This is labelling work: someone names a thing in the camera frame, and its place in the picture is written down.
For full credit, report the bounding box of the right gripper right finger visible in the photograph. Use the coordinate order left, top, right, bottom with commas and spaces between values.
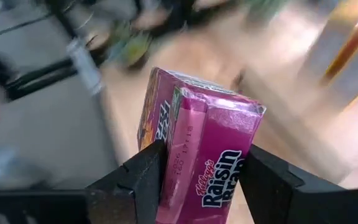
239, 144, 354, 224

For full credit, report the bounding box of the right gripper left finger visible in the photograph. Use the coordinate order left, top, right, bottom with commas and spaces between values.
85, 139, 169, 224

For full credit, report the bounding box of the pink Raisin Bran cereal box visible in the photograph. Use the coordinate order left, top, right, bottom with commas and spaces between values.
137, 67, 267, 224

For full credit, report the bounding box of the green succulent plant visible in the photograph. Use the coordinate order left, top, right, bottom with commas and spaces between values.
107, 21, 155, 68

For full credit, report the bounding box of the black rig frame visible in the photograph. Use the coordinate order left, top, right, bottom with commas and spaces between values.
0, 12, 105, 101

